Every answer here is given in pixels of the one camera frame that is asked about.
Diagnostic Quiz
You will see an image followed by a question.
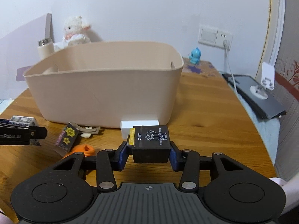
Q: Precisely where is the white blue labelled box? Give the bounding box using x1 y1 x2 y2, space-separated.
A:
9 115 39 126

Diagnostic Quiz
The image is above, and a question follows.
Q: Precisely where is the black square box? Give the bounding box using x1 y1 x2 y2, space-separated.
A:
128 125 171 164

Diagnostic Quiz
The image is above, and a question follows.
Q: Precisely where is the dark grey laptop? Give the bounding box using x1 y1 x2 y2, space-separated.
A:
223 72 286 119

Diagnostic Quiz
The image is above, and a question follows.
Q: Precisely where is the floral yellow white cloth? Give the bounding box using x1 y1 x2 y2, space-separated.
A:
43 66 59 74

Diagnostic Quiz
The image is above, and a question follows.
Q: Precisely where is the orange sock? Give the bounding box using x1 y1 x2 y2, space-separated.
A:
62 143 96 178

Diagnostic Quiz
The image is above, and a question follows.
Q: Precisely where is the white small box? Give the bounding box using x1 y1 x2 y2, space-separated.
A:
120 120 159 140

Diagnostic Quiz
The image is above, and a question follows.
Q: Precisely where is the white phone stand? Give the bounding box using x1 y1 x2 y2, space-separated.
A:
250 62 275 100

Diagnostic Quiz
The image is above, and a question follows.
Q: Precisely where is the purple star patterned mat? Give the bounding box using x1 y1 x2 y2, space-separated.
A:
182 58 221 77

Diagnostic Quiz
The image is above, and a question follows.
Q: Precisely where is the lilac headboard panel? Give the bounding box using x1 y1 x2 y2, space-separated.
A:
1 13 52 99

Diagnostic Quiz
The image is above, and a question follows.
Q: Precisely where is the white power cable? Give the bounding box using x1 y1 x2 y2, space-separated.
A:
222 39 241 99

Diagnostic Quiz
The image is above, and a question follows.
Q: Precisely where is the beige plastic storage basket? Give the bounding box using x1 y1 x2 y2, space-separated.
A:
23 41 184 128

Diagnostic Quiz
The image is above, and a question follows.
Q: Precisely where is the black star sticker packet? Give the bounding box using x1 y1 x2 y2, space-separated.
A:
54 122 80 156

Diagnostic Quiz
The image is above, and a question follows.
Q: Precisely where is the white plush lamb toy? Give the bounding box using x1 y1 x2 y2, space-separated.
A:
54 16 91 52

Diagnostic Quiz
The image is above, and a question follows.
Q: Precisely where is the blue cartoon figurine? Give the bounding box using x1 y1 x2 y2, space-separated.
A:
189 48 201 65

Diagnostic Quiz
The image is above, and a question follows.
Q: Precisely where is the white wall switch socket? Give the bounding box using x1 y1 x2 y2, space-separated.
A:
198 25 233 50

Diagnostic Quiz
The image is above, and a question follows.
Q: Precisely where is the beige hair clip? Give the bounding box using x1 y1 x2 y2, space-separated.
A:
70 122 102 138

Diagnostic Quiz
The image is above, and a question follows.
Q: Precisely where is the cream thermos bottle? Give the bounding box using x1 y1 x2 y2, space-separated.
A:
38 38 55 60

